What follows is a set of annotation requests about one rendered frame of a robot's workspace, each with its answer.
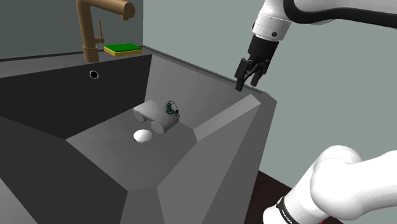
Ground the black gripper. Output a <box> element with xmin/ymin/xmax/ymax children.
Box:
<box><xmin>233</xmin><ymin>34</ymin><xmax>279</xmax><ymax>92</ymax></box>

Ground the grey toy vehicle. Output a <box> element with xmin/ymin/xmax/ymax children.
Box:
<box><xmin>132</xmin><ymin>99</ymin><xmax>181</xmax><ymax>136</ymax></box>

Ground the white dome-shaped lid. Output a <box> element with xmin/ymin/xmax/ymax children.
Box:
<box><xmin>133</xmin><ymin>129</ymin><xmax>153</xmax><ymax>144</ymax></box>

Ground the green and yellow sponge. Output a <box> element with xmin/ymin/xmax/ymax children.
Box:
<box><xmin>104</xmin><ymin>43</ymin><xmax>143</xmax><ymax>57</ymax></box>

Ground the bronze kitchen faucet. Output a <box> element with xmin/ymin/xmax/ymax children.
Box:
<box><xmin>76</xmin><ymin>0</ymin><xmax>136</xmax><ymax>64</ymax></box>

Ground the grey kitchen sink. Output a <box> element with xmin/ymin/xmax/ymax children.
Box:
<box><xmin>0</xmin><ymin>45</ymin><xmax>278</xmax><ymax>224</ymax></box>

